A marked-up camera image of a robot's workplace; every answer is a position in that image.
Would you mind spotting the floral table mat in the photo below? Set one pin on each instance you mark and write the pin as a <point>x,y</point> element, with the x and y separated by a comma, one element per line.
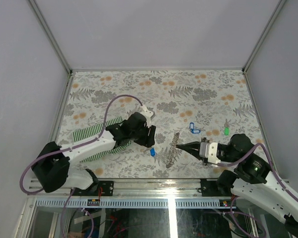
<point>205,97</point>

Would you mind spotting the green key tag with key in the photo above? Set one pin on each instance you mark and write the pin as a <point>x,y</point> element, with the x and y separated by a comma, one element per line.
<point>226,128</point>

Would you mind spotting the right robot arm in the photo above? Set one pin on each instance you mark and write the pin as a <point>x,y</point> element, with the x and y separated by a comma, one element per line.
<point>253,177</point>

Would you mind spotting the metal ring disc with keyrings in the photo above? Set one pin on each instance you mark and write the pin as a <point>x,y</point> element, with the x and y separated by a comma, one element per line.
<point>171,157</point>

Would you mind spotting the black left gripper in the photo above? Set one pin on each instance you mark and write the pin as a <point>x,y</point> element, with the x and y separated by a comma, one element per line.
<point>149,141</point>

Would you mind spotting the blue key tag single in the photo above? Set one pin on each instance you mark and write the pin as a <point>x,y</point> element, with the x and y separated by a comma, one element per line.
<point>152,152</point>

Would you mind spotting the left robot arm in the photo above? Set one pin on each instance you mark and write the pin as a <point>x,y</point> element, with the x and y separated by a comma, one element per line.
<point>56,166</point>

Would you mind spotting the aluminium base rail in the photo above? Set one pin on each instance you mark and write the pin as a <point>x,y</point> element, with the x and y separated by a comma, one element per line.
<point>141,193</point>

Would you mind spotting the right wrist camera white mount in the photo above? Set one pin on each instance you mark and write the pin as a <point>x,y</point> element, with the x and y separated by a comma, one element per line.
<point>211,153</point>

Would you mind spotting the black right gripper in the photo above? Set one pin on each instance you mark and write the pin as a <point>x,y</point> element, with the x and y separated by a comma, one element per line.
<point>193,148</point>

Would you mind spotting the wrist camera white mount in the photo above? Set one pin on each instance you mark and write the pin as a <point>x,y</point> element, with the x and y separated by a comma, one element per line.
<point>211,153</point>
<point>147,114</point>

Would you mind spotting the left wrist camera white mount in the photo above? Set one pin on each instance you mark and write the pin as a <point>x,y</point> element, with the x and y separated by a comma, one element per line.
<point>147,114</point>

